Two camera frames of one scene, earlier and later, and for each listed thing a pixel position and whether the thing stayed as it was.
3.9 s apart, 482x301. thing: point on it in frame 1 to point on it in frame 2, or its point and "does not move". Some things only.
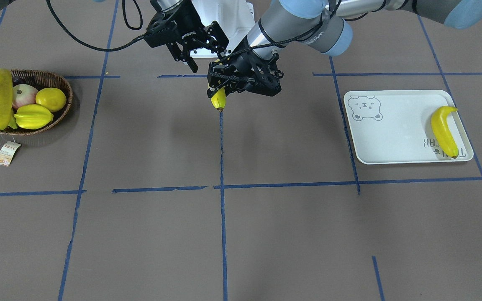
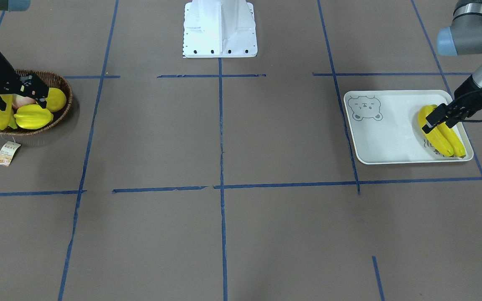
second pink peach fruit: (23, 94) does not move
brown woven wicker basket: (40, 80) does not move
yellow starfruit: (33, 116) does not move
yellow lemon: (52, 98) does not move
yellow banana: (219, 99) to (437, 138)
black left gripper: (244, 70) to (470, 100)
